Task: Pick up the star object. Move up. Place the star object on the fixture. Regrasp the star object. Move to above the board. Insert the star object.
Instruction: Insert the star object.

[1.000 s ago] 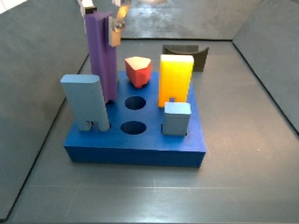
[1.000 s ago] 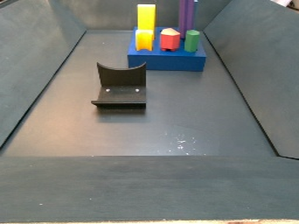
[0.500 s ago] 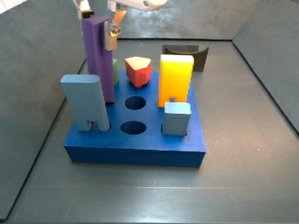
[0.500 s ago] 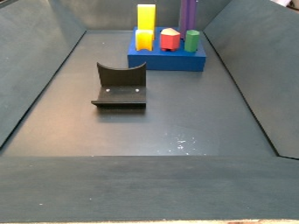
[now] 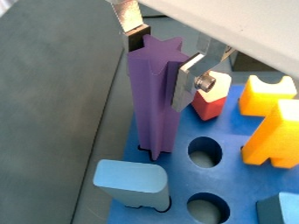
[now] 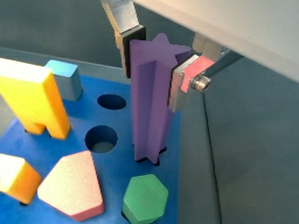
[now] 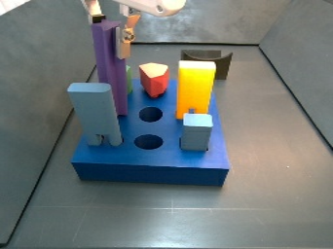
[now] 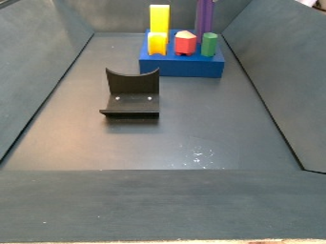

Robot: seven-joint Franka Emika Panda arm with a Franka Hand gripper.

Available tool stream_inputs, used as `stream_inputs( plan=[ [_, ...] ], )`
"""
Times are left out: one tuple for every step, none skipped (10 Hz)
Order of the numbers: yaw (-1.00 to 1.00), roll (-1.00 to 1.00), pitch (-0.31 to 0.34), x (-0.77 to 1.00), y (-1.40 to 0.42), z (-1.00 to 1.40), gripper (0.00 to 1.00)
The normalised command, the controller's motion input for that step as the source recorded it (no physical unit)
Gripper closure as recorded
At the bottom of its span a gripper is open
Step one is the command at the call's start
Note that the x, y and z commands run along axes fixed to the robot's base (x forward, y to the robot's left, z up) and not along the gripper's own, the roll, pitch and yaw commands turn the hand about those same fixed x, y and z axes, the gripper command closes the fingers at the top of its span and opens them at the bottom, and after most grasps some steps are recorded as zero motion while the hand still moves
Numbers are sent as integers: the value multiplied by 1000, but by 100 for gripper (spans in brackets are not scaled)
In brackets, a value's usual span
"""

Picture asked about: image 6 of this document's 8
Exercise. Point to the red pentagonal prism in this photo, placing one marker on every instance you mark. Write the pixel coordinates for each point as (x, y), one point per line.
(72, 189)

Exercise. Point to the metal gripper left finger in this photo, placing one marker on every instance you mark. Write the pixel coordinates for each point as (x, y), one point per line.
(124, 19)

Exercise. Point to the green hexagonal prism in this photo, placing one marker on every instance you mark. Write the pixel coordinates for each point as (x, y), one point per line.
(145, 199)

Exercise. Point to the small light blue block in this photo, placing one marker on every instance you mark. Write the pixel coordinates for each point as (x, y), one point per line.
(68, 77)

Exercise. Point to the yellow arch block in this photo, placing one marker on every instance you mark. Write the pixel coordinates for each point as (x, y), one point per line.
(32, 94)

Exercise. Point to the blue shape sorter base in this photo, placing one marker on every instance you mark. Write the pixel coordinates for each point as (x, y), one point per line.
(101, 130)

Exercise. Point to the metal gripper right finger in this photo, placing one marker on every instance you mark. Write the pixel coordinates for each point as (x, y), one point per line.
(192, 76)

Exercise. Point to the purple star prism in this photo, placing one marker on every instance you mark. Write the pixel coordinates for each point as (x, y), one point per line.
(154, 58)

